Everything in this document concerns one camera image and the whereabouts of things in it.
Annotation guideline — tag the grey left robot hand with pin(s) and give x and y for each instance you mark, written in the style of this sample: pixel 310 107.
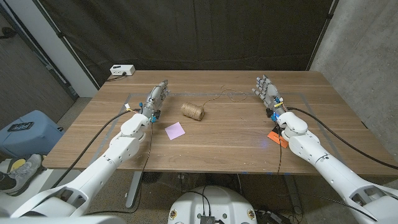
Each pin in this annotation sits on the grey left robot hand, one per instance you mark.
pixel 154 99

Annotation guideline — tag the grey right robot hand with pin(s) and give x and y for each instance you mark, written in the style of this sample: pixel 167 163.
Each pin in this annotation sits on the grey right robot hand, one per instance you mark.
pixel 271 93

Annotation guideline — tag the brown twine spool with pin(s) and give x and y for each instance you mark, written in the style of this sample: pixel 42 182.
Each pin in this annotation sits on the brown twine spool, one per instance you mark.
pixel 192 111

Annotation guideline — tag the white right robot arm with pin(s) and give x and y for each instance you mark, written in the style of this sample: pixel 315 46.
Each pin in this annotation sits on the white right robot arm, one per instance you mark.
pixel 326 165

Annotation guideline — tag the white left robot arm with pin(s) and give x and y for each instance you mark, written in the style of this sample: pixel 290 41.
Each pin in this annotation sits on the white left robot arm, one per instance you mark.
pixel 102 161

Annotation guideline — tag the pink sticky note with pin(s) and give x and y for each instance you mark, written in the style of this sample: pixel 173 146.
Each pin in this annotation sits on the pink sticky note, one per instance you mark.
pixel 174 130

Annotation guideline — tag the orange and black package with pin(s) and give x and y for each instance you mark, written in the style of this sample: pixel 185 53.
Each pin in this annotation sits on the orange and black package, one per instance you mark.
pixel 275 137

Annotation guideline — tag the white power outlet box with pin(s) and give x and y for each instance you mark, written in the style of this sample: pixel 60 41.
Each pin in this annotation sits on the white power outlet box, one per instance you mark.
pixel 121 70

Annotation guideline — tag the black ribbed round object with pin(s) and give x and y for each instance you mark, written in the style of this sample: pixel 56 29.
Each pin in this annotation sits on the black ribbed round object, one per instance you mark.
pixel 151 177

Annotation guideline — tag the black backdrop stand pole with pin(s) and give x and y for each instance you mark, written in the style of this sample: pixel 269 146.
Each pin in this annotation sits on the black backdrop stand pole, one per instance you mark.
pixel 62 37
pixel 323 31

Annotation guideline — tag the black backdrop curtain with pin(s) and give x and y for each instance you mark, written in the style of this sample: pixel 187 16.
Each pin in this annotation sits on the black backdrop curtain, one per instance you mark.
pixel 202 31

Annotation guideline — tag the grey table leg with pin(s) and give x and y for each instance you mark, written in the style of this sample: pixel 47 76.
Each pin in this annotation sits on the grey table leg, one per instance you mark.
pixel 133 189

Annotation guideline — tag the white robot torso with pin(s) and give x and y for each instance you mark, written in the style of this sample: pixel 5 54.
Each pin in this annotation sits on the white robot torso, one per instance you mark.
pixel 214 205

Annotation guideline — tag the grey power strip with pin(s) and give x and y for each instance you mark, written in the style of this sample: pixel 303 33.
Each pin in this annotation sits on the grey power strip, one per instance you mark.
pixel 273 217

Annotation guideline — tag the blue plastic container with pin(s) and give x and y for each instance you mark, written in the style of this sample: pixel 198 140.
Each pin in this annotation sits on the blue plastic container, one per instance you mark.
pixel 31 140

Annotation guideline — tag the grey sneaker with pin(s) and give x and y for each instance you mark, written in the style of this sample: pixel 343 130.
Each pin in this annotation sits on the grey sneaker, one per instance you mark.
pixel 25 172

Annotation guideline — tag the yellow insole black shoe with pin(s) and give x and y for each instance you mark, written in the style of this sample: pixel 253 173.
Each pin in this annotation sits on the yellow insole black shoe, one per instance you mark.
pixel 17 163

